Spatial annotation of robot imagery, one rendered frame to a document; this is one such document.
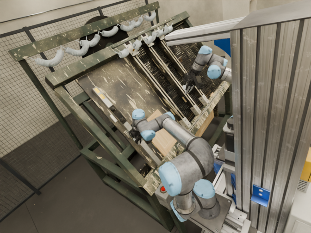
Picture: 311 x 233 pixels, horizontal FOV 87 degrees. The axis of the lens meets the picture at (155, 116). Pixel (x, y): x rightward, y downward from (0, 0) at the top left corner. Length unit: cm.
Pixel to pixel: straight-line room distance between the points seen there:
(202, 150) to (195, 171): 9
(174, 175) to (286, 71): 47
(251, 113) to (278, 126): 10
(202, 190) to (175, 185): 42
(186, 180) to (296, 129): 41
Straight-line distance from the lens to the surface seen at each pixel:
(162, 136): 177
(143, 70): 186
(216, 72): 103
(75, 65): 160
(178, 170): 62
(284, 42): 59
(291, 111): 69
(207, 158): 65
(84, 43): 219
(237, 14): 492
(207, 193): 102
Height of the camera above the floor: 215
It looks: 32 degrees down
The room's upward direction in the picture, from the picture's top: 19 degrees counter-clockwise
